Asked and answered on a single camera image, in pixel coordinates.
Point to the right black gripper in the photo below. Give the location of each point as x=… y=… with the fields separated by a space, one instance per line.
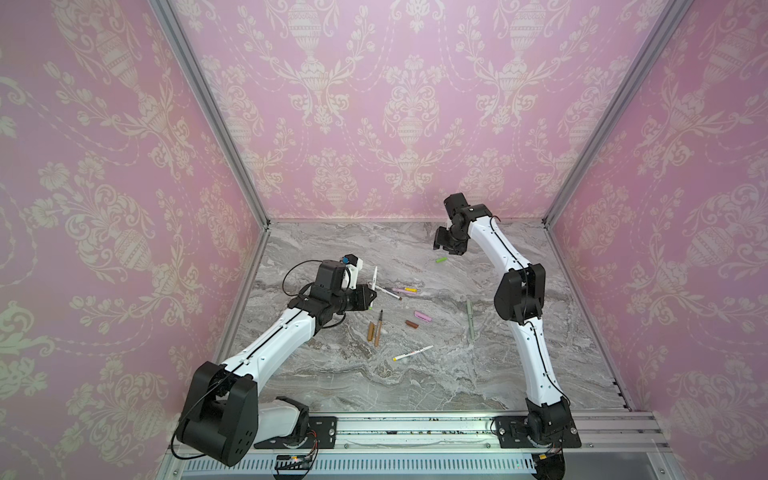
x=447 y=237

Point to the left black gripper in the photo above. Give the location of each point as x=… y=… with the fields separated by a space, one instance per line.
x=363 y=300

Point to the pale green fountain pen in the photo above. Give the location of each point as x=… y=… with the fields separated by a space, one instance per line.
x=470 y=319

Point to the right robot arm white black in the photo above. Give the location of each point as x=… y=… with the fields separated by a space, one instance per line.
x=519 y=300

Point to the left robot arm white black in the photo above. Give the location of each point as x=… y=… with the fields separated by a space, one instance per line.
x=222 y=416

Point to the white pen brown tip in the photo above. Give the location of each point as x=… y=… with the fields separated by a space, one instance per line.
x=389 y=293

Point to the pink pen cap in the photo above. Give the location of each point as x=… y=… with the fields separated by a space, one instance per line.
x=422 y=316

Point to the white pen yellow tip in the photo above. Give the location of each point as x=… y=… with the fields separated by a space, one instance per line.
x=412 y=353

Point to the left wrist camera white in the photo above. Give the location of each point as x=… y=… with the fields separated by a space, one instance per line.
x=353 y=265

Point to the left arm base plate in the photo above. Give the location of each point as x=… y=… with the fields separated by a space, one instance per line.
x=315 y=430

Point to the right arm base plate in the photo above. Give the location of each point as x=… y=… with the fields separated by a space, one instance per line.
x=519 y=432

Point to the aluminium front rail frame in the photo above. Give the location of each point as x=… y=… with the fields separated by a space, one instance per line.
x=451 y=445

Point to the right corner aluminium post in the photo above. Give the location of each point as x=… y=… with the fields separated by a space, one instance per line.
x=660 y=34

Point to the corner aluminium post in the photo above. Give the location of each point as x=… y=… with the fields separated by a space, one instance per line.
x=660 y=34
x=194 y=74

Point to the left corner aluminium post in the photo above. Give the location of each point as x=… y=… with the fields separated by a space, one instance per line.
x=194 y=74

